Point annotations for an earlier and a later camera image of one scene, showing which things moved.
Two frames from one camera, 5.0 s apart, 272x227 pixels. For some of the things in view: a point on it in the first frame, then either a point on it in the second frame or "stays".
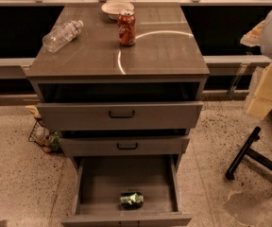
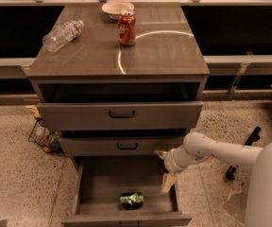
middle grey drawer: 125,146 stays
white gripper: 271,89 to 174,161
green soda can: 131,200 stays
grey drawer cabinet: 122,108 stays
